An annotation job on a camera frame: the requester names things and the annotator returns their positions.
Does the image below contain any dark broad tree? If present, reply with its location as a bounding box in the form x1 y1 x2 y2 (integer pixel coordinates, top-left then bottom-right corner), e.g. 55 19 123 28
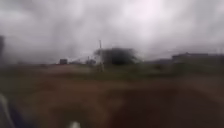
93 47 138 66

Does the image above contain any robot's own part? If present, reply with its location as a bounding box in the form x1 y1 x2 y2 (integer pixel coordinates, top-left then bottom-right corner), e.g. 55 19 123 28
68 121 81 128

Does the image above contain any small dark building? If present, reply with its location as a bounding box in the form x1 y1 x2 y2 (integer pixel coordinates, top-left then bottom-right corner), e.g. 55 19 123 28
59 58 69 66

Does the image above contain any low distant building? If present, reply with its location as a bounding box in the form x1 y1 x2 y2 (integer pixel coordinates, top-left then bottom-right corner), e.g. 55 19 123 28
171 51 224 66

